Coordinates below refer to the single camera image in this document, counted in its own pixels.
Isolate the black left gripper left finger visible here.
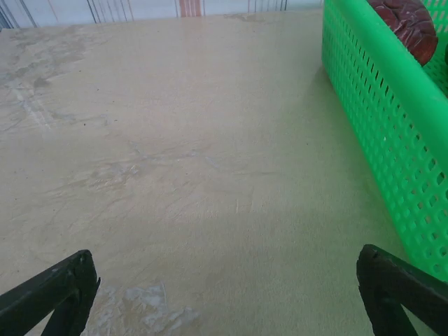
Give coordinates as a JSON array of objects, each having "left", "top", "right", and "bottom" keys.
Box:
[{"left": 0, "top": 249, "right": 102, "bottom": 336}]

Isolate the purple fruit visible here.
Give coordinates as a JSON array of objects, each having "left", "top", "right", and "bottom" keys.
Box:
[{"left": 367, "top": 0, "right": 439, "bottom": 67}]

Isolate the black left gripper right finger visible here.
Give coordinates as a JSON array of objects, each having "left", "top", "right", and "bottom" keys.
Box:
[{"left": 356, "top": 244, "right": 448, "bottom": 336}]

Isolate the green perforated plastic basket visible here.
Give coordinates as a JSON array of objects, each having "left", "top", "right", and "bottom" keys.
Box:
[{"left": 321, "top": 0, "right": 448, "bottom": 283}]

